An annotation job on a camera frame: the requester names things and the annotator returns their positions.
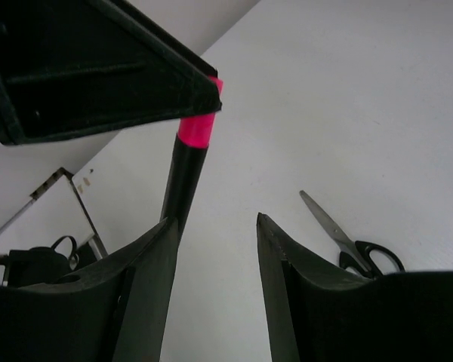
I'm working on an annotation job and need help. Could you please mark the black handled scissors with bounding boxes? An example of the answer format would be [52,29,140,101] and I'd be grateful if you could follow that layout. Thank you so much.
[299,190,405,279]

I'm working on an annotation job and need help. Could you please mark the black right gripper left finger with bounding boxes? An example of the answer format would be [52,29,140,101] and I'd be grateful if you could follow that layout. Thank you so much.
[0,219,179,361]

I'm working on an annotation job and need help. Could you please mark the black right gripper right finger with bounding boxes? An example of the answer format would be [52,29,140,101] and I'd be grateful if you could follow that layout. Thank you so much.
[257,214,453,361]

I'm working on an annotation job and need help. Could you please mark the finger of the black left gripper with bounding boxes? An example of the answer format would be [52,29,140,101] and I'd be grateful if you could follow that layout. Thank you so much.
[0,0,222,146]

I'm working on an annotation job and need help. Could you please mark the pink capped black highlighter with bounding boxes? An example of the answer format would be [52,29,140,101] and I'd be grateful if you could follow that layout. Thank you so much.
[160,75,226,242]

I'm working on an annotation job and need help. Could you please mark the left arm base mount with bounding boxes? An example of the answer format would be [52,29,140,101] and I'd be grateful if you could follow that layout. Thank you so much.
[0,235,108,288]

